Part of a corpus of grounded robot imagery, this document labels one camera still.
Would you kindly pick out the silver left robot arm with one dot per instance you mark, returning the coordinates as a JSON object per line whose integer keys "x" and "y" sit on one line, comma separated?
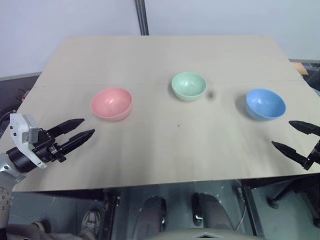
{"x": 5, "y": 190}

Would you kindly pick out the grey sneaker shoe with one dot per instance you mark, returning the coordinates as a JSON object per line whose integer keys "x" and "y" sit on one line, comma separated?
{"x": 91, "y": 222}

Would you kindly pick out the red and white small device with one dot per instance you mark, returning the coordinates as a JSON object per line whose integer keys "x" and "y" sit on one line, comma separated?
{"x": 22, "y": 94}

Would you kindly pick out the green plastic bowl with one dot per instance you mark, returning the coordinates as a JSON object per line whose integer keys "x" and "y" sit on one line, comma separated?
{"x": 189, "y": 86}

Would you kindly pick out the pink plastic bowl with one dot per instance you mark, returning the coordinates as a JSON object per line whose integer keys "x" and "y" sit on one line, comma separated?
{"x": 111, "y": 105}

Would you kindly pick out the black vertical pole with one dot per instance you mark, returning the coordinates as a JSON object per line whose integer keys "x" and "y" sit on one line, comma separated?
{"x": 142, "y": 17}

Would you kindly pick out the blue plastic bowl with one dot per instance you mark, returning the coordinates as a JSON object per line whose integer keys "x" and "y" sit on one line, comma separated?
{"x": 265, "y": 105}

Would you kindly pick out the black chair base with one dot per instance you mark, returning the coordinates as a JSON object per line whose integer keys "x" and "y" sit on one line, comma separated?
{"x": 300, "y": 197}

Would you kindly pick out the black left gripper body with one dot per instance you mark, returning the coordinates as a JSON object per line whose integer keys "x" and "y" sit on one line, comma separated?
{"x": 46, "y": 150}

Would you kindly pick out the black table leg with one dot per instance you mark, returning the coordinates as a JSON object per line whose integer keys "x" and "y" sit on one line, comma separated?
{"x": 252, "y": 210}
{"x": 111, "y": 212}

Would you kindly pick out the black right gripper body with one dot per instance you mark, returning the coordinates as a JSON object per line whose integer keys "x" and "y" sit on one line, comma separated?
{"x": 317, "y": 153}

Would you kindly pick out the brown cardboard box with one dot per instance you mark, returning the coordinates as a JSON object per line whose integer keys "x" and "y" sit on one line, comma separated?
{"x": 299, "y": 67}

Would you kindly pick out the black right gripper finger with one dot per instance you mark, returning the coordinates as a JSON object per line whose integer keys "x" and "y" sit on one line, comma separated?
{"x": 306, "y": 127}
{"x": 287, "y": 150}

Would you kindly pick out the person's dark trouser leg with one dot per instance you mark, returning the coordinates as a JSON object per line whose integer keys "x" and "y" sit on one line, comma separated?
{"x": 30, "y": 233}

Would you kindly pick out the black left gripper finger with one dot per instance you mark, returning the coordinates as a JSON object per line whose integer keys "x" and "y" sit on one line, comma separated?
{"x": 78, "y": 140}
{"x": 66, "y": 125}

